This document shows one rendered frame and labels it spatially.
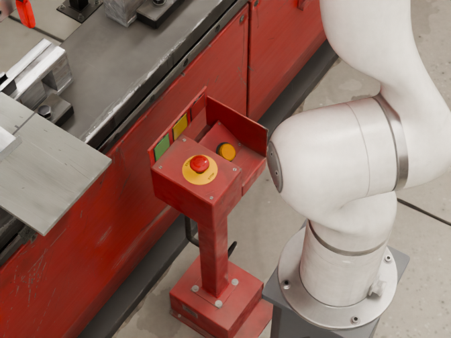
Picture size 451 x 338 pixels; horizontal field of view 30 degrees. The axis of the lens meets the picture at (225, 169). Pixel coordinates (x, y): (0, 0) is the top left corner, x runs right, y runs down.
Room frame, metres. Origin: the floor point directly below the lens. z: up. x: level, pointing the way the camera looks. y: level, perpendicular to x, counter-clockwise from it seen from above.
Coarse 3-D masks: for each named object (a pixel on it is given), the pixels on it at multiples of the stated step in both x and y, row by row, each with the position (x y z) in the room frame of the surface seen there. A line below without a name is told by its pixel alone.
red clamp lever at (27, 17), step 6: (18, 0) 0.98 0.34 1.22; (24, 0) 0.98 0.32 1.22; (18, 6) 0.98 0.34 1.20; (24, 6) 0.98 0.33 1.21; (30, 6) 0.98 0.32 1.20; (18, 12) 0.98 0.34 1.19; (24, 12) 0.97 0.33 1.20; (30, 12) 0.98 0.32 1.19; (24, 18) 0.97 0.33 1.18; (30, 18) 0.98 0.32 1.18; (24, 24) 0.98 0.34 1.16; (30, 24) 0.97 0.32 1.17
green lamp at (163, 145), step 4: (164, 140) 0.97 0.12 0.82; (168, 140) 0.98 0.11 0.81; (160, 144) 0.96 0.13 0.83; (164, 144) 0.97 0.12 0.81; (168, 144) 0.98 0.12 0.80; (156, 148) 0.95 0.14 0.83; (160, 148) 0.96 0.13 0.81; (164, 148) 0.97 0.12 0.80; (156, 152) 0.95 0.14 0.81; (160, 152) 0.95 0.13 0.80; (156, 156) 0.94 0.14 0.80; (156, 160) 0.94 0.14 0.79
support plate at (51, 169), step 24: (0, 96) 0.95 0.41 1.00; (0, 120) 0.90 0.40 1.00; (24, 120) 0.90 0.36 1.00; (24, 144) 0.84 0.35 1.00; (48, 144) 0.84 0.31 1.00; (72, 144) 0.84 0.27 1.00; (0, 168) 0.79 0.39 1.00; (24, 168) 0.79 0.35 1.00; (48, 168) 0.79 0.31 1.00; (72, 168) 0.79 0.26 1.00; (96, 168) 0.79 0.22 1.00; (0, 192) 0.74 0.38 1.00; (24, 192) 0.74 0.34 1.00; (48, 192) 0.74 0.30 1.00; (72, 192) 0.74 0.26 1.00; (24, 216) 0.70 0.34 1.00; (48, 216) 0.70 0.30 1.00
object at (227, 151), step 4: (224, 144) 1.02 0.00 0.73; (228, 144) 1.02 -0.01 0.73; (220, 148) 1.01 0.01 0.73; (224, 148) 1.01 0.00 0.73; (228, 148) 1.01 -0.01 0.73; (232, 148) 1.01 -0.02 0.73; (220, 152) 1.00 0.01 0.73; (224, 152) 1.00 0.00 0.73; (228, 152) 1.00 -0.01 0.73; (232, 152) 1.00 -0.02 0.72; (224, 156) 0.99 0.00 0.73; (228, 156) 0.99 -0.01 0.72; (232, 156) 1.00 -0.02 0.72; (228, 160) 0.99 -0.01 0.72
